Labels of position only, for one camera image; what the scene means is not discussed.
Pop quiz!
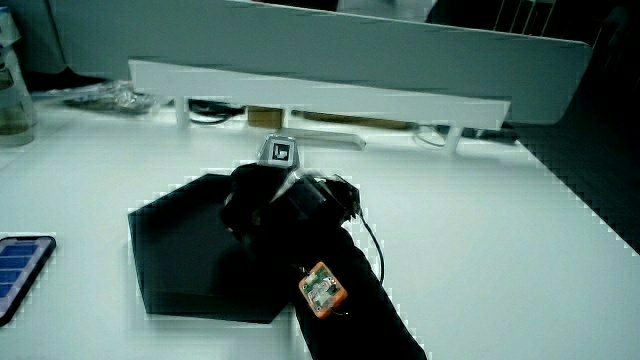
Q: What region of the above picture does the black cable loop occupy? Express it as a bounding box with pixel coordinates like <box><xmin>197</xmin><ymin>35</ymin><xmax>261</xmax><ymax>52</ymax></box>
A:
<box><xmin>187</xmin><ymin>98</ymin><xmax>246</xmax><ymax>126</ymax></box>

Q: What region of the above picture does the black pentagon plate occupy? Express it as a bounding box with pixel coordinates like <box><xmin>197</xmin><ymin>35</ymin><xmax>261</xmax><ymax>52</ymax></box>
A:
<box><xmin>127</xmin><ymin>172</ymin><xmax>301</xmax><ymax>325</ymax></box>

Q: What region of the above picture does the thin black sensor cable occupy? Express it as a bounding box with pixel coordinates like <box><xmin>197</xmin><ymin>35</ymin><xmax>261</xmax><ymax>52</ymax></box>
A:
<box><xmin>357</xmin><ymin>212</ymin><xmax>386</xmax><ymax>287</ymax></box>

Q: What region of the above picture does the person's right hand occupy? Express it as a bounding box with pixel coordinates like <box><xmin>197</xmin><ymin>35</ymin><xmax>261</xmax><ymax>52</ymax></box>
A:
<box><xmin>220</xmin><ymin>133</ymin><xmax>362</xmax><ymax>240</ymax></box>

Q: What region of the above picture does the orange sensor module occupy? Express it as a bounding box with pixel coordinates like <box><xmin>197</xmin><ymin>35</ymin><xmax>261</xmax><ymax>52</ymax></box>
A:
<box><xmin>298</xmin><ymin>261</ymin><xmax>349</xmax><ymax>320</ymax></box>

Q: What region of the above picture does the smartphone with blue screen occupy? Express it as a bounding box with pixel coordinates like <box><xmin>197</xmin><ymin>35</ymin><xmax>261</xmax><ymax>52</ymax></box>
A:
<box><xmin>0</xmin><ymin>235</ymin><xmax>58</xmax><ymax>328</ymax></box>

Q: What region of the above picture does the crumpled clear plastic bag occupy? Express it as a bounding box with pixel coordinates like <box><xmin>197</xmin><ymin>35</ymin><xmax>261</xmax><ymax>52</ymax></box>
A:
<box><xmin>32</xmin><ymin>79</ymin><xmax>161</xmax><ymax>116</ymax></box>

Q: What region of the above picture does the long wooden stick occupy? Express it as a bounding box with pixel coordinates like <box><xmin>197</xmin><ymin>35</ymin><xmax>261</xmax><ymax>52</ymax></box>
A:
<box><xmin>291</xmin><ymin>109</ymin><xmax>416</xmax><ymax>132</ymax></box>

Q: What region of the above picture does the white divider panel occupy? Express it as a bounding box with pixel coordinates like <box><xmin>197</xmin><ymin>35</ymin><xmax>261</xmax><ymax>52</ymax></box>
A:
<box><xmin>48</xmin><ymin>0</ymin><xmax>594</xmax><ymax>126</ymax></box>

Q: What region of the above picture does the white desk riser shelf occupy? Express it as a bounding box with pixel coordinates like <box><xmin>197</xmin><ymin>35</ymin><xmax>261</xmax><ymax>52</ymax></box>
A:
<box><xmin>127</xmin><ymin>59</ymin><xmax>512</xmax><ymax>155</ymax></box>

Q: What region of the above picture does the clear plastic bottle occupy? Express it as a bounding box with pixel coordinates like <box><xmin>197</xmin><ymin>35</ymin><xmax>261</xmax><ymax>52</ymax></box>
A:
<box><xmin>0</xmin><ymin>7</ymin><xmax>38</xmax><ymax>148</ymax></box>

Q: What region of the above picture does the small brown box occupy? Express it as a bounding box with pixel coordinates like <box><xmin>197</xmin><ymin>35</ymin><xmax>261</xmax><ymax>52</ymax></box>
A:
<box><xmin>246</xmin><ymin>105</ymin><xmax>285</xmax><ymax>130</ymax></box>

